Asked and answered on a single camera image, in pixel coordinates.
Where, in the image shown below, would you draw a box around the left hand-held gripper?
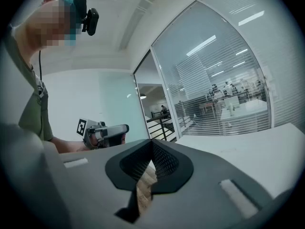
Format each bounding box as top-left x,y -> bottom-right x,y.
76,118 -> 130,150

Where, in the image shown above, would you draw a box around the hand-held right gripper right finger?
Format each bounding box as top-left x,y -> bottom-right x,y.
140,139 -> 274,229

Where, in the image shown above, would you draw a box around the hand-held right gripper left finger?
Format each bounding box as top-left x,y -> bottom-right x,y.
42,139 -> 153,229

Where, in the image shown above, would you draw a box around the person's left forearm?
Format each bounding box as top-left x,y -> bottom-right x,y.
50,136 -> 89,153

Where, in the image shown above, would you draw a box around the person's left hand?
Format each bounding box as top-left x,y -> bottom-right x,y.
90,134 -> 126,150

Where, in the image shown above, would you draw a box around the black metal railing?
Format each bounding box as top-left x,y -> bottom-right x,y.
145,111 -> 176,142

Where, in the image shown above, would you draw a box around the green shirt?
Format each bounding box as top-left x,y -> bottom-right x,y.
2,25 -> 54,142

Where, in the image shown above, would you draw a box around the white window blinds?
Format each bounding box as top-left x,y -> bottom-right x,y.
151,0 -> 305,138

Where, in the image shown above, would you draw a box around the person's head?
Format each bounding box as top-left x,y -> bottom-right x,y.
10,0 -> 83,65

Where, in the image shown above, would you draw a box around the black head camera cable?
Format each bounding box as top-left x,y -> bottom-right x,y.
38,49 -> 43,82

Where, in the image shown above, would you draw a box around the black head-mounted camera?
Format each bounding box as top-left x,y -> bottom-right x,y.
81,8 -> 100,37

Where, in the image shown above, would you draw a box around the black head strap mount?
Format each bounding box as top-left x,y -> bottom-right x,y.
71,0 -> 88,21

